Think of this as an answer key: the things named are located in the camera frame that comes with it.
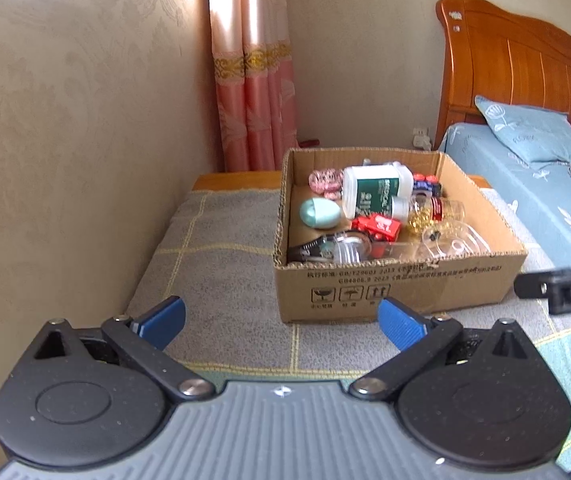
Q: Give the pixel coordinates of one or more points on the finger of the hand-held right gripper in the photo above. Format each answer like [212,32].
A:
[530,286]

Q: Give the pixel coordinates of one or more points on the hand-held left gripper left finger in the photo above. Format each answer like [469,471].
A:
[161,321]

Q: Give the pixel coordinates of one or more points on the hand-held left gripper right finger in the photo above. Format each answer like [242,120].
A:
[399,324]

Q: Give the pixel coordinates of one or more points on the brown cardboard box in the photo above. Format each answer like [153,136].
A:
[415,286]

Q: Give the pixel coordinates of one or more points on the black electric shaver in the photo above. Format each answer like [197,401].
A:
[310,251]

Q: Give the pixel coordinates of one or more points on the clear bottle of yellow capsules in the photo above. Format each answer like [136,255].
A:
[440,208]

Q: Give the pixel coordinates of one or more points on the white bottle with green label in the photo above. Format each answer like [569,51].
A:
[368,191]

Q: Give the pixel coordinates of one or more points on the green egg-shaped case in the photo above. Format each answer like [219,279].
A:
[319,213]

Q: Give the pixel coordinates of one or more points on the clear plastic container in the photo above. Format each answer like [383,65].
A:
[458,245]

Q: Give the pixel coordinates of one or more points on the grey checked blanket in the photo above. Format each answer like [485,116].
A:
[225,260]

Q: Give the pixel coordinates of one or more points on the small clear jar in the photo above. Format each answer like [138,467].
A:
[351,247]

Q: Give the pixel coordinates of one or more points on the bed with blue sheet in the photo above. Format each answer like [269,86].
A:
[525,185]

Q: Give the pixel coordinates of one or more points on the blue floral pillow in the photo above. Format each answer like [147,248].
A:
[530,130]

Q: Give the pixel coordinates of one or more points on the small red object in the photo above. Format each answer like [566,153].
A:
[309,142]

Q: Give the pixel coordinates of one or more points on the wooden headboard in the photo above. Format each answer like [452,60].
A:
[510,60]

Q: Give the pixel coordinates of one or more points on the pink curtain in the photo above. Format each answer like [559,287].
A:
[253,70]

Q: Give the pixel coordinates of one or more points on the white wall socket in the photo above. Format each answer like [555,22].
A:
[421,138]

